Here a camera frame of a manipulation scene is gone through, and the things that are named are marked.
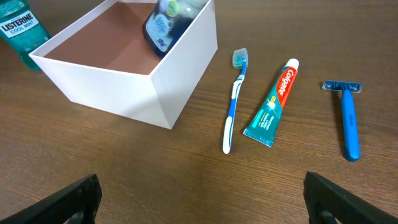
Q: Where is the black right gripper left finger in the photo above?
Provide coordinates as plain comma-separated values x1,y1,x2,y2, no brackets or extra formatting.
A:
1,174,102,224

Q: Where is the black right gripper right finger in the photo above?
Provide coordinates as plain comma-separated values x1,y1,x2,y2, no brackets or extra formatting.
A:
303,172,397,224

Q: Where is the white cardboard box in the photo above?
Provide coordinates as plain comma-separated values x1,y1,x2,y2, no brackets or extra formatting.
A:
30,0,218,129

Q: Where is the green Listerine mouthwash bottle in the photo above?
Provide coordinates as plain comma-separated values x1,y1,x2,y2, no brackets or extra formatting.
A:
1,0,51,70

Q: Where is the clear blue soap pump bottle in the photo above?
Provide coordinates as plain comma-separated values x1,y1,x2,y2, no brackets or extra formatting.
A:
142,0,208,58

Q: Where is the Colgate toothpaste tube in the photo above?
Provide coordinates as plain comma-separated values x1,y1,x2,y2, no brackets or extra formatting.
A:
243,58,299,147

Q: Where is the blue disposable razor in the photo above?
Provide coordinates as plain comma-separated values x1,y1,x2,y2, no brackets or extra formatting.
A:
322,80,362,162

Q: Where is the blue white toothbrush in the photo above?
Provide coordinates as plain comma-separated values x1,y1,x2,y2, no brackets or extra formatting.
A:
222,48,248,154

